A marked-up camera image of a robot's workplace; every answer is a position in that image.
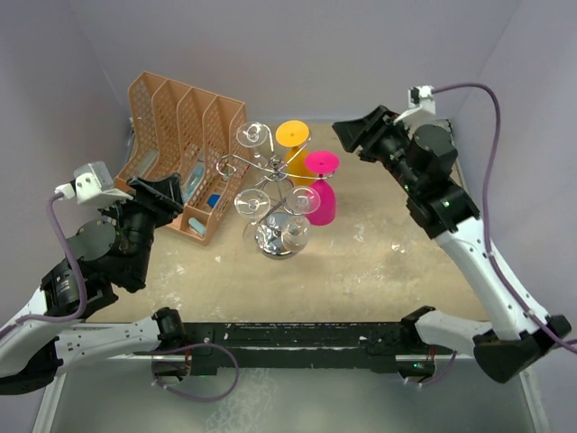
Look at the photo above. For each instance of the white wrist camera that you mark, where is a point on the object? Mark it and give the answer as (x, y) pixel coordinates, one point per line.
(421, 107)
(93, 186)

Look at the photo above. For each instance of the aluminium frame rails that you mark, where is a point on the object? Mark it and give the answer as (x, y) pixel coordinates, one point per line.
(371, 264)

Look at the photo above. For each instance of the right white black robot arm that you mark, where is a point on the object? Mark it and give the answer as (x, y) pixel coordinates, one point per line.
(518, 331)

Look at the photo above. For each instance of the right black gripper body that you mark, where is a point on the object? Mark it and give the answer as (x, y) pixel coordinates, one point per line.
(389, 143)

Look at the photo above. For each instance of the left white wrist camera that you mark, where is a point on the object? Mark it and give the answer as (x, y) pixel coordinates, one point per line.
(93, 186)

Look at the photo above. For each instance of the orange plastic file organizer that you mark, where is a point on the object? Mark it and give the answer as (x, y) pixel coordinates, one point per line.
(186, 125)

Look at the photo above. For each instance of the light blue item in organizer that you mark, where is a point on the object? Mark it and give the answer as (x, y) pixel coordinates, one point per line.
(197, 226)

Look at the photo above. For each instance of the clear wine glass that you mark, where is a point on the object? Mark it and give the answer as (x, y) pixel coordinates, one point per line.
(253, 135)
(300, 202)

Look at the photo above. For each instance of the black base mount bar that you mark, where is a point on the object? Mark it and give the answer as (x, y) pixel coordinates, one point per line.
(375, 346)

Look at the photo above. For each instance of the grey card in organizer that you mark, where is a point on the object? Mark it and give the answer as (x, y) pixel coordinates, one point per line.
(146, 163)

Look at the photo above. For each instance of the orange plastic goblet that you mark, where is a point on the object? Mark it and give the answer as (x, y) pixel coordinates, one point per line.
(293, 135)

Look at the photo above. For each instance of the blue eraser in organizer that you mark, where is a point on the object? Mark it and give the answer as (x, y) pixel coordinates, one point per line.
(213, 200)

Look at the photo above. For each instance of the clear glass front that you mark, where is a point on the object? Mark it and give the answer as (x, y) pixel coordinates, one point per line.
(253, 205)

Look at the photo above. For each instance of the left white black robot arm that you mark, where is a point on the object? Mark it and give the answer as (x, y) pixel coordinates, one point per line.
(46, 339)

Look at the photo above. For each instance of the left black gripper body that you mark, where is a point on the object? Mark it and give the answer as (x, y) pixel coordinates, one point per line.
(143, 215)

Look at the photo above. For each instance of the chrome wine glass rack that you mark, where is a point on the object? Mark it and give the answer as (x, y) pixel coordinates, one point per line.
(276, 184)

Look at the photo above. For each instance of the pink plastic goblet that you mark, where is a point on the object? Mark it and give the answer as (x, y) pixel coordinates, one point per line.
(323, 163)

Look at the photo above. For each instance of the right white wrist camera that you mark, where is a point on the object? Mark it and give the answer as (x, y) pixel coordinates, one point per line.
(421, 107)

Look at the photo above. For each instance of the teal scissors in organizer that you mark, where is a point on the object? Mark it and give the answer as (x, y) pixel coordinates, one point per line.
(191, 181)

